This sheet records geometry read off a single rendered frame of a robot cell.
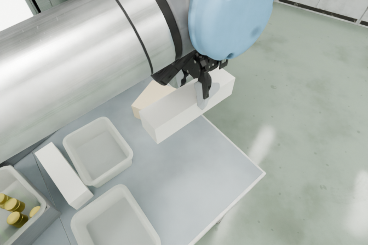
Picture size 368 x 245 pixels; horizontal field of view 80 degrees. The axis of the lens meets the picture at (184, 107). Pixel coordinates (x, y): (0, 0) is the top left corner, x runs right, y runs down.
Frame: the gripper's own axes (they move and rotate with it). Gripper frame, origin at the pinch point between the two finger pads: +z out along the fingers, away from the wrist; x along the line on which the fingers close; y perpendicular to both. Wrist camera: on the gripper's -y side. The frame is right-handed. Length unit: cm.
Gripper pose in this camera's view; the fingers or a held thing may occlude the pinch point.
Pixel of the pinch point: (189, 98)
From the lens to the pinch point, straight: 52.3
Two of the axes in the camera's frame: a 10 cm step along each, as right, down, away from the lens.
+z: 0.0, 6.3, 7.8
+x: -6.3, -6.0, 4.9
